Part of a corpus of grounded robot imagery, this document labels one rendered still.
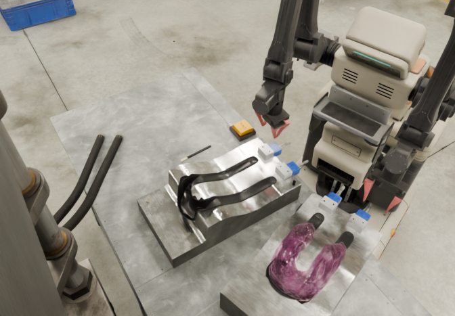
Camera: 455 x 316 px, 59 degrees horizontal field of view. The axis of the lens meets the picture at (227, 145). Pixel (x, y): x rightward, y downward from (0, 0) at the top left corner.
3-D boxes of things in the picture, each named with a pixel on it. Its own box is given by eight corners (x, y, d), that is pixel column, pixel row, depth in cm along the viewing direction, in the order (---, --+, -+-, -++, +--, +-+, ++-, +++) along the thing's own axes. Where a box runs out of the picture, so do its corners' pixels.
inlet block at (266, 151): (284, 143, 155) (286, 133, 151) (292, 151, 152) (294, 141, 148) (256, 156, 150) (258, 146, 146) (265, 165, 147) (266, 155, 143)
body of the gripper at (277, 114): (273, 126, 129) (276, 109, 124) (255, 108, 135) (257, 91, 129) (289, 120, 132) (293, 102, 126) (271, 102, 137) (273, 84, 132)
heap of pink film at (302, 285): (304, 218, 132) (308, 204, 126) (352, 250, 125) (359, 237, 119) (256, 275, 118) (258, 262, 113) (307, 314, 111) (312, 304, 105)
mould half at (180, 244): (256, 153, 159) (258, 128, 149) (298, 199, 145) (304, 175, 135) (139, 209, 140) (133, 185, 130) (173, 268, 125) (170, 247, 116)
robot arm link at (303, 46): (324, 40, 136) (309, 36, 139) (315, 34, 127) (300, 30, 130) (315, 66, 138) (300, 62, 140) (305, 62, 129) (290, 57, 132)
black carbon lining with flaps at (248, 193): (253, 157, 148) (255, 139, 142) (279, 187, 139) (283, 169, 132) (168, 198, 135) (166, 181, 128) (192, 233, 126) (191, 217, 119)
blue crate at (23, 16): (63, -3, 405) (57, -25, 389) (77, 15, 382) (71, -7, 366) (0, 12, 382) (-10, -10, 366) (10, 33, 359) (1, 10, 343)
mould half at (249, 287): (311, 200, 144) (316, 181, 136) (378, 243, 133) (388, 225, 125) (219, 307, 118) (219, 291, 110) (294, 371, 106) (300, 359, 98)
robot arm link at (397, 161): (437, 132, 109) (405, 118, 112) (430, 141, 99) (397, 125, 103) (415, 170, 114) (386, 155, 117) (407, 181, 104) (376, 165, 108)
